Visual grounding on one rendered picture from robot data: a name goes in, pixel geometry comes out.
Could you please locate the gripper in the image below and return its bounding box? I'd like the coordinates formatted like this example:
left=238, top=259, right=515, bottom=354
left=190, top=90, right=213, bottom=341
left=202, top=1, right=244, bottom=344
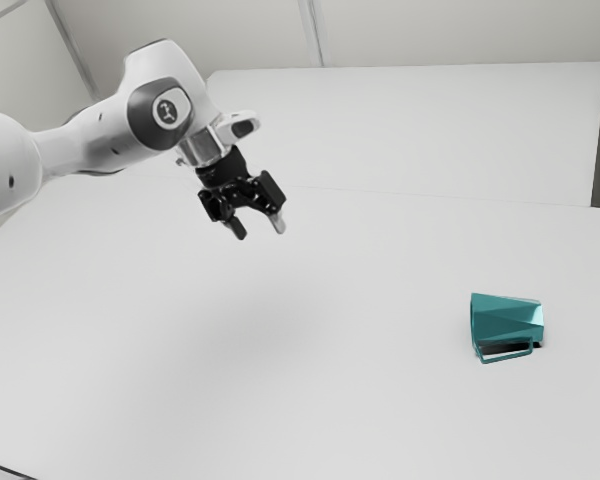
left=194, top=146, right=288, bottom=241

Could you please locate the teal faceted mug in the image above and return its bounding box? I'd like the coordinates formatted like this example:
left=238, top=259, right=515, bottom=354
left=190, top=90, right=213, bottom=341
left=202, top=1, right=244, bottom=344
left=468, top=292, right=548, bottom=366

